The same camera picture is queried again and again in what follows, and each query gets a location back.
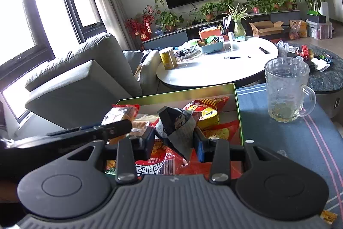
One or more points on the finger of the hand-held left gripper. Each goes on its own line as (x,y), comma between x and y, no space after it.
(107,131)

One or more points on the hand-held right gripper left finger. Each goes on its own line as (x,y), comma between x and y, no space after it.
(150,143)

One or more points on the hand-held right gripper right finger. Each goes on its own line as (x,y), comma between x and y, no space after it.
(200,148)

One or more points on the red barcode snack packet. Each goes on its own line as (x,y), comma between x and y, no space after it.
(166,153)

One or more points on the clear red-edged snack packet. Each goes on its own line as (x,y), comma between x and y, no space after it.
(118,113)

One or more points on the red picture snack packet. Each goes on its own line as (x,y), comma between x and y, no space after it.
(222,133)

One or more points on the black snack packet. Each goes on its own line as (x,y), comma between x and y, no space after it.
(176,124)

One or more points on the yellow snack packet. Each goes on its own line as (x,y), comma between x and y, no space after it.
(209,111)

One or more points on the green cardboard box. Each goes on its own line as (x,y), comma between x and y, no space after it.
(174,96)

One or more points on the orange-brown snack packet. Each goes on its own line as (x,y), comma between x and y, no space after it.
(142,125)

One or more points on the grey sofa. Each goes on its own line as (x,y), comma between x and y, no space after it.
(80,78)

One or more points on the grey cushion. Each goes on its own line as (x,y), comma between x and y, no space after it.
(132,61)

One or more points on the blue striped tablecloth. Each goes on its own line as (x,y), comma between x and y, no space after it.
(281,143)

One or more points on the white round coffee table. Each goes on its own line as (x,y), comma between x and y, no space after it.
(214,68)

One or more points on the yellow tin can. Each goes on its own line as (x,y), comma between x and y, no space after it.
(168,58)

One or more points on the black pen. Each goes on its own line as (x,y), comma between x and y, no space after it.
(231,57)

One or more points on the blue plastic basket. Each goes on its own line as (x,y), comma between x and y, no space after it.
(211,48)

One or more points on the clear glass mug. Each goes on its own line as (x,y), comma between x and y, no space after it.
(285,89)

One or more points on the grey television cabinet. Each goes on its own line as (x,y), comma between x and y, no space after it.
(171,37)

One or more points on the red berry decoration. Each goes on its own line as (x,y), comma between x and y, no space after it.
(139,23)

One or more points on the orange box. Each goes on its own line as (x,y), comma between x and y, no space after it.
(209,33)

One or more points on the small green potted plant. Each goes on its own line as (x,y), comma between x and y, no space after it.
(168,21)

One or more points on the spider plant in glass vase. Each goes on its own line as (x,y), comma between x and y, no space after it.
(239,27)

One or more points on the white plastic bag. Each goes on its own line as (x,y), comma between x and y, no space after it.
(282,48)

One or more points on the open brown cardboard box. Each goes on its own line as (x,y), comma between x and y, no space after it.
(265,29)

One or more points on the bushy green potted plant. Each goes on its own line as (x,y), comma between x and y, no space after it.
(214,9)

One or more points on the dark round side table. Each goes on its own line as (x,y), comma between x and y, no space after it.
(327,84)

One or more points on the small yellow wrapper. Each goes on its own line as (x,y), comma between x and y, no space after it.
(330,217)

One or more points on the plastic bag with fruit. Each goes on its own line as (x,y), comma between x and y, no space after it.
(294,31)

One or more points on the dark-framed window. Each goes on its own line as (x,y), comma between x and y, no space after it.
(18,3)

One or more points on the row of leafy potted plants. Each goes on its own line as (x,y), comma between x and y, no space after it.
(264,3)

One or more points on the clear plastic storage box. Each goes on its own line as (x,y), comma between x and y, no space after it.
(320,30)

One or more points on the small green box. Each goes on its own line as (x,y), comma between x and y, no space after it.
(312,13)

